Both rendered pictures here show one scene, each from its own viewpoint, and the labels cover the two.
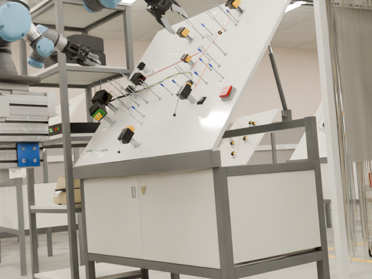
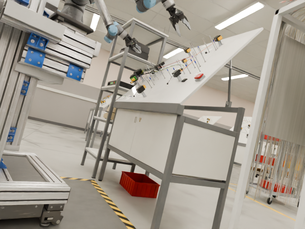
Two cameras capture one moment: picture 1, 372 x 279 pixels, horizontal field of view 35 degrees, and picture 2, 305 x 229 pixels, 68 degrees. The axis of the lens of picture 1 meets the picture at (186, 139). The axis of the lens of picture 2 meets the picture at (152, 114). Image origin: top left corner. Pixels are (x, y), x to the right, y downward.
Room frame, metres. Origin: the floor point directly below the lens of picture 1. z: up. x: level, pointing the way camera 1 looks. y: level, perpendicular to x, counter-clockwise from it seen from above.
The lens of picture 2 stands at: (0.81, -0.13, 0.66)
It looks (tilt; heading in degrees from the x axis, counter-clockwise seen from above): 4 degrees up; 8
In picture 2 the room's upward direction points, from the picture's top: 14 degrees clockwise
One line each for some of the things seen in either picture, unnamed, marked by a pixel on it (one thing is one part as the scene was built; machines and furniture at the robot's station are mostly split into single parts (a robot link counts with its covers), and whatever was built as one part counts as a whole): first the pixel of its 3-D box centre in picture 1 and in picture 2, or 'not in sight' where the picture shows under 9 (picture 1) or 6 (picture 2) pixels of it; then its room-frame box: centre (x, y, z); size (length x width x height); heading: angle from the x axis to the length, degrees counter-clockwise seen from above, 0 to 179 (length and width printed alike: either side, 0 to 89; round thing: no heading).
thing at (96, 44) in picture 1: (74, 53); (134, 51); (3.48, 0.63, 1.56); 0.30 x 0.23 x 0.19; 129
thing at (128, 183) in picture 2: not in sight; (138, 184); (3.22, 0.16, 0.07); 0.39 x 0.29 x 0.14; 34
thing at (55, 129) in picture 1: (75, 130); (124, 87); (3.51, 0.66, 1.09); 0.35 x 0.33 x 0.07; 37
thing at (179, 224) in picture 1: (176, 217); (150, 137); (2.52, 0.07, 0.60); 0.55 x 0.03 x 0.39; 37
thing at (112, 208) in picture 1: (112, 216); (123, 129); (2.96, 0.40, 0.60); 0.55 x 0.02 x 0.39; 37
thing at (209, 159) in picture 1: (134, 167); (140, 106); (2.73, 0.25, 0.83); 1.18 x 0.05 x 0.06; 37
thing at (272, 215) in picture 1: (192, 210); (163, 139); (2.92, -0.01, 0.60); 1.17 x 0.58 x 0.40; 37
